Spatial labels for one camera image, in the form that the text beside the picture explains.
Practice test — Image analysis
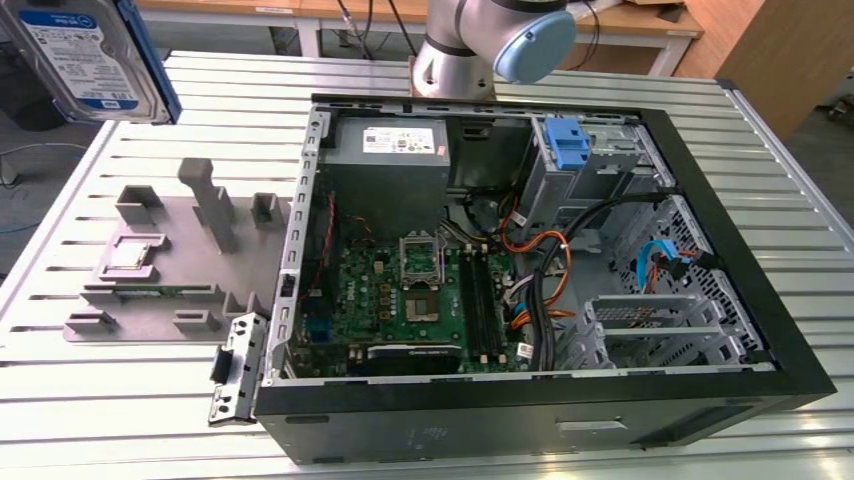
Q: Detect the blue data wire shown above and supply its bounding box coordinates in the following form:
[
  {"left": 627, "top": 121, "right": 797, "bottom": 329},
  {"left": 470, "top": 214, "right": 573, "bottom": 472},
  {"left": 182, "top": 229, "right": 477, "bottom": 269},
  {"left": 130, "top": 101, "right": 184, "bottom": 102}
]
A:
[{"left": 636, "top": 241, "right": 668, "bottom": 296}]

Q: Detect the disk power wire black plug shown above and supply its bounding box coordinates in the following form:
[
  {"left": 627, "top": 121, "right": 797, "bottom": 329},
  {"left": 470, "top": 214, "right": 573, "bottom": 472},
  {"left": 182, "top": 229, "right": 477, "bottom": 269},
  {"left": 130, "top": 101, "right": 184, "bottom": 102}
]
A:
[{"left": 649, "top": 252, "right": 719, "bottom": 294}]

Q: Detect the hard disk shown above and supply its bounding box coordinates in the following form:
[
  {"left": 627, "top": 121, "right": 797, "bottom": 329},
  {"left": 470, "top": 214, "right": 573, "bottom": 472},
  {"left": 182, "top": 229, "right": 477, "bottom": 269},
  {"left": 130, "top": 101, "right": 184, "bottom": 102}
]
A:
[{"left": 0, "top": 0, "right": 182, "bottom": 125}]

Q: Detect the metal disk bay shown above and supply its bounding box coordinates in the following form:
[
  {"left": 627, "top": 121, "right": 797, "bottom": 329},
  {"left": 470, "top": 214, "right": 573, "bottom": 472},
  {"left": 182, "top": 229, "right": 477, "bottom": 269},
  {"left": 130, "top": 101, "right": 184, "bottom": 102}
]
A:
[{"left": 578, "top": 293, "right": 755, "bottom": 371}]

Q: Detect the metal socket cover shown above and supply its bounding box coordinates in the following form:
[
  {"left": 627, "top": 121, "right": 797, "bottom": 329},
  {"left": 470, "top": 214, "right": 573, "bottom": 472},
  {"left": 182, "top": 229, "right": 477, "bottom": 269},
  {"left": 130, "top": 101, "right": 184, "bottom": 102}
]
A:
[{"left": 397, "top": 234, "right": 446, "bottom": 290}]

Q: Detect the green motherboard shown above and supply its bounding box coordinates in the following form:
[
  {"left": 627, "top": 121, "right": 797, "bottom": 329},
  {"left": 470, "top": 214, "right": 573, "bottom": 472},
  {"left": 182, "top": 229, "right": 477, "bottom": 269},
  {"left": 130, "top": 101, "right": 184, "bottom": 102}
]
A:
[{"left": 292, "top": 239, "right": 542, "bottom": 377}]

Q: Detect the grey power supply unit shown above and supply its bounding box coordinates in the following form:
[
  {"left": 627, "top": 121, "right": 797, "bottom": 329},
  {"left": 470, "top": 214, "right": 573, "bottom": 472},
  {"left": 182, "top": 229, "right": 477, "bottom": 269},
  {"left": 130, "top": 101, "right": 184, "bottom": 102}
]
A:
[{"left": 317, "top": 115, "right": 453, "bottom": 236}]

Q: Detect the CPU socket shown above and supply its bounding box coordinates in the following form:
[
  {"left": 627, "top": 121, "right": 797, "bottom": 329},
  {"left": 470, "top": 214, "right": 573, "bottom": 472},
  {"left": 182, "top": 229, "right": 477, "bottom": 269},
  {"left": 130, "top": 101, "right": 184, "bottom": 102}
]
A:
[{"left": 402, "top": 288, "right": 445, "bottom": 324}]

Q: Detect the black RAM slot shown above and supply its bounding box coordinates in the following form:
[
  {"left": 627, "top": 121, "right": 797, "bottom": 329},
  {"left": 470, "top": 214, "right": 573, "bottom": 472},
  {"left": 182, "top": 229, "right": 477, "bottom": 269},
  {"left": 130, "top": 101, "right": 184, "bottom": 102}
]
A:
[
  {"left": 462, "top": 243, "right": 492, "bottom": 365},
  {"left": 477, "top": 243, "right": 509, "bottom": 365}
]

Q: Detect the black graphics card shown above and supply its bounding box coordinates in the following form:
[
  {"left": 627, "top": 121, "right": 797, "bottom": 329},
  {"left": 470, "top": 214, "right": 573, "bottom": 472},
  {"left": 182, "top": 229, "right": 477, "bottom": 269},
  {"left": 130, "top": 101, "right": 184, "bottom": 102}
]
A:
[{"left": 350, "top": 341, "right": 465, "bottom": 376}]

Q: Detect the blue plastic drive latch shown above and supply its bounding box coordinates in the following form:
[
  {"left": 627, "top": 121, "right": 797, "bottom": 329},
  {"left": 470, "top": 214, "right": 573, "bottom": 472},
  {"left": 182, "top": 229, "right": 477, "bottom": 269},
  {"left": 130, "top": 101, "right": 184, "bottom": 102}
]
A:
[{"left": 542, "top": 115, "right": 592, "bottom": 170}]

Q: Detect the metal optical drive cage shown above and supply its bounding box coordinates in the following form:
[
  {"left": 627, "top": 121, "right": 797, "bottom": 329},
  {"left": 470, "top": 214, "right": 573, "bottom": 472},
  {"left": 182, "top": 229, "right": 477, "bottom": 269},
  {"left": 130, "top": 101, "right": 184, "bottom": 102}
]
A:
[{"left": 518, "top": 114, "right": 675, "bottom": 236}]

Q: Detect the grey parts rack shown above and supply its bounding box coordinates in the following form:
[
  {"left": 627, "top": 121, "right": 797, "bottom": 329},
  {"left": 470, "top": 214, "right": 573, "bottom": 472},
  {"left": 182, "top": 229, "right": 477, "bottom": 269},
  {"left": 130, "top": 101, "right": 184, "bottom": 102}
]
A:
[{"left": 62, "top": 158, "right": 294, "bottom": 346}]

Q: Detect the black PC case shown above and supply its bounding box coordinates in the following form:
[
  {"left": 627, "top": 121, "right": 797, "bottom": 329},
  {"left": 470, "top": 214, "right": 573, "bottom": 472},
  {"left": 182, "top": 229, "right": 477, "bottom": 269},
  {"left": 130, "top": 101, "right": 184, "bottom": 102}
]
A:
[{"left": 252, "top": 91, "right": 839, "bottom": 464}]

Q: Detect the green RAM stick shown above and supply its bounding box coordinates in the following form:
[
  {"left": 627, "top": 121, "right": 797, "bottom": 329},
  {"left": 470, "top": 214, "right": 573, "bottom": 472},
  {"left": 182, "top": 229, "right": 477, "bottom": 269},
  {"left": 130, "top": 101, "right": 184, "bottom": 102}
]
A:
[{"left": 111, "top": 288, "right": 185, "bottom": 301}]

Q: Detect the silver CPU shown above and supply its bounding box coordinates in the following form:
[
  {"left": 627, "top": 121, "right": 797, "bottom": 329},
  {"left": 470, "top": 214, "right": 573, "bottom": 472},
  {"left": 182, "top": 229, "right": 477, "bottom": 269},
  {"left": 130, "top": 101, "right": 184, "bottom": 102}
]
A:
[{"left": 109, "top": 247, "right": 151, "bottom": 271}]

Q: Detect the black round bin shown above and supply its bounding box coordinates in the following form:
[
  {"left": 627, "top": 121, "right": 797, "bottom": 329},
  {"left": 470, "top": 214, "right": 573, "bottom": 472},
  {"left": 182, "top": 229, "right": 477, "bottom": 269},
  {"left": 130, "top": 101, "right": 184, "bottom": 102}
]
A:
[{"left": 9, "top": 74, "right": 67, "bottom": 132}]

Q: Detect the wooden cabinet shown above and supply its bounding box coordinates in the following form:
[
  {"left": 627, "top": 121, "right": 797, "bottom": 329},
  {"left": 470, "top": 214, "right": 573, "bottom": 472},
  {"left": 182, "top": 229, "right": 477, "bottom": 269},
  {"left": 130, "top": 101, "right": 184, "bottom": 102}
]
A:
[{"left": 679, "top": 0, "right": 854, "bottom": 141}]

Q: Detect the grey yellow wire harness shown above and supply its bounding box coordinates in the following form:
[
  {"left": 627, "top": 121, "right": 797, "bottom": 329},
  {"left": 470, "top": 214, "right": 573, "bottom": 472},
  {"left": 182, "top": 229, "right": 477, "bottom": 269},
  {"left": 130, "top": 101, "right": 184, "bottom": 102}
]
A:
[{"left": 438, "top": 219, "right": 498, "bottom": 249}]

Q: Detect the thin red wire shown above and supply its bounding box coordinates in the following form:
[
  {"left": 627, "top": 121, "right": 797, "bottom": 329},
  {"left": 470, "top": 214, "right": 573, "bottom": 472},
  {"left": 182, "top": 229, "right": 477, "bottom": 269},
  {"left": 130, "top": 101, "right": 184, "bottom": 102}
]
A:
[{"left": 302, "top": 192, "right": 336, "bottom": 301}]

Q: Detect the orange red yellow wire bundle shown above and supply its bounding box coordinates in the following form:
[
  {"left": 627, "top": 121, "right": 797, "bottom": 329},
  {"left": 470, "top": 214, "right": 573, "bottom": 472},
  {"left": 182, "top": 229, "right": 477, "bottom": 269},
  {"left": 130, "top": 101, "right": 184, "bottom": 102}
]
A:
[{"left": 496, "top": 212, "right": 576, "bottom": 331}]

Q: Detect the black cable bundle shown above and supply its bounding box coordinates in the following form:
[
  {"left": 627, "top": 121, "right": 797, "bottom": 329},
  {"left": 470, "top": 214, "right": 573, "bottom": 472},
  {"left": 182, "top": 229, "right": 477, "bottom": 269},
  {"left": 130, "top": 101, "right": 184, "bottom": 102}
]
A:
[{"left": 532, "top": 192, "right": 675, "bottom": 371}]

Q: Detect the hinged grey metal bracket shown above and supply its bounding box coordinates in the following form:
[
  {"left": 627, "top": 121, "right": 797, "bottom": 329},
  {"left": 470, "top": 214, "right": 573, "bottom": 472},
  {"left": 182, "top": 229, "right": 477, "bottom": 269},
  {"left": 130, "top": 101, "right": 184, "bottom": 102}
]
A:
[{"left": 206, "top": 310, "right": 269, "bottom": 426}]

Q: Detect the wooden desk white frame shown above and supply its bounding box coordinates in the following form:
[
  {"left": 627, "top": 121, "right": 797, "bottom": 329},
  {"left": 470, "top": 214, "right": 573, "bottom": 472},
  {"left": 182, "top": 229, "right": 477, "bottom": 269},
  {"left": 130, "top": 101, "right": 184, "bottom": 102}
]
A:
[
  {"left": 317, "top": 0, "right": 705, "bottom": 76},
  {"left": 135, "top": 0, "right": 314, "bottom": 56}
]

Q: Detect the grey cable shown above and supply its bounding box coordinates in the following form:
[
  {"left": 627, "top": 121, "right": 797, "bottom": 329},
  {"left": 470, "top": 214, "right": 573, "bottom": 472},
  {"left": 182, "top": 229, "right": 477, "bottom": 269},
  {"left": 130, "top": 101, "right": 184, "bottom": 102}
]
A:
[{"left": 0, "top": 142, "right": 87, "bottom": 161}]

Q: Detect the white post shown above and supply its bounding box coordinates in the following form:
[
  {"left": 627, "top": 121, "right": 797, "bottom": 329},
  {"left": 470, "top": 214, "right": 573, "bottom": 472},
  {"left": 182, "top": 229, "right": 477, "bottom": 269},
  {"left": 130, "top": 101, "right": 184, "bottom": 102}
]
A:
[{"left": 0, "top": 149, "right": 21, "bottom": 189}]

